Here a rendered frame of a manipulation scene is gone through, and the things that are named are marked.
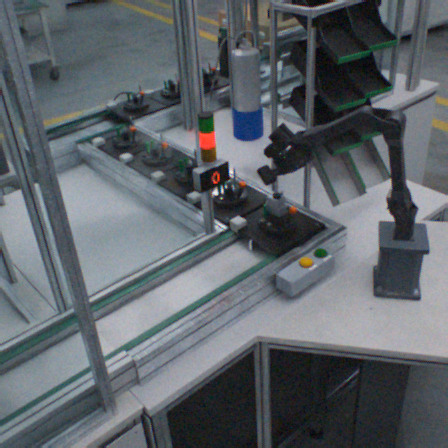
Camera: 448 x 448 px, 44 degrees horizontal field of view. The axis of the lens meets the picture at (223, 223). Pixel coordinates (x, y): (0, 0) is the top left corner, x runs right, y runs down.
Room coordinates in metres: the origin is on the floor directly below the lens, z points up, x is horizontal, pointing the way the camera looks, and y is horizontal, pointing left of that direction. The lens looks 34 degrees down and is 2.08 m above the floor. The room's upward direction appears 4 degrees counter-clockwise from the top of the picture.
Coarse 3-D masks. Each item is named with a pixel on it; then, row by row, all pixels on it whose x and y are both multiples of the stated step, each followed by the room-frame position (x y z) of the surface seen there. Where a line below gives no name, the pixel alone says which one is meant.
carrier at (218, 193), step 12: (228, 180) 1.82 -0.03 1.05; (216, 192) 1.82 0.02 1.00; (228, 192) 1.81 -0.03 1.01; (252, 192) 1.85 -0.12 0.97; (216, 204) 1.77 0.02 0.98; (228, 204) 1.75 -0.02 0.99; (240, 204) 1.76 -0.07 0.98; (252, 204) 1.76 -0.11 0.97; (216, 216) 1.70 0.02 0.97; (228, 216) 1.69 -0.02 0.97; (240, 216) 1.69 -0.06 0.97
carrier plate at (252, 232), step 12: (252, 216) 1.68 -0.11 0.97; (300, 216) 1.66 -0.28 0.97; (252, 228) 1.61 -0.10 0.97; (300, 228) 1.59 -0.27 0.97; (312, 228) 1.58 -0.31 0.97; (324, 228) 1.60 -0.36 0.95; (264, 240) 1.53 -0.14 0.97; (276, 240) 1.52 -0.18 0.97; (288, 240) 1.52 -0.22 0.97; (300, 240) 1.52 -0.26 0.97; (276, 252) 1.46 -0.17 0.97
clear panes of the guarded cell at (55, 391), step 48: (0, 48) 0.93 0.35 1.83; (0, 96) 0.92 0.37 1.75; (0, 144) 0.90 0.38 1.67; (0, 192) 0.89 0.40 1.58; (0, 240) 0.87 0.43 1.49; (48, 240) 0.93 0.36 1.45; (0, 288) 0.85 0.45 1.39; (48, 288) 0.91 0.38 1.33; (0, 336) 0.83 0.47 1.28; (48, 336) 0.89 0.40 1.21; (0, 384) 0.81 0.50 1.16; (48, 384) 0.87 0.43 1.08; (96, 384) 0.93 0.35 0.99; (0, 432) 0.79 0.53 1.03; (48, 432) 0.84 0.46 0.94
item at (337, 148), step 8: (296, 88) 1.89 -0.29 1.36; (304, 88) 1.92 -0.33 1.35; (296, 96) 1.87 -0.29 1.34; (304, 96) 1.94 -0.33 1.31; (296, 104) 1.87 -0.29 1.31; (304, 104) 1.83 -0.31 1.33; (320, 104) 1.92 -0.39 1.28; (296, 112) 1.87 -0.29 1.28; (304, 112) 1.83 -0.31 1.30; (320, 112) 1.88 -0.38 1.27; (328, 112) 1.89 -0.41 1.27; (336, 112) 1.87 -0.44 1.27; (344, 112) 1.84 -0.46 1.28; (304, 120) 1.83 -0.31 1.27; (320, 120) 1.85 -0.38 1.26; (328, 120) 1.85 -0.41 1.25; (336, 136) 1.78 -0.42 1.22; (344, 136) 1.79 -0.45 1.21; (352, 136) 1.79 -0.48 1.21; (328, 144) 1.72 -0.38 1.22; (336, 144) 1.75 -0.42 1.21; (344, 144) 1.75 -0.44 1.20; (352, 144) 1.75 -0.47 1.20; (360, 144) 1.75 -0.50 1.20; (336, 152) 1.69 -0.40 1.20
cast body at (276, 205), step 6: (276, 192) 1.63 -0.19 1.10; (270, 198) 1.61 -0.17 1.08; (276, 198) 1.61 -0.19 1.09; (282, 198) 1.61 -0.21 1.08; (270, 204) 1.61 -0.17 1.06; (276, 204) 1.59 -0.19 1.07; (282, 204) 1.61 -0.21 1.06; (270, 210) 1.61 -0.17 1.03; (276, 210) 1.59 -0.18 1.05; (282, 210) 1.59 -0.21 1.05
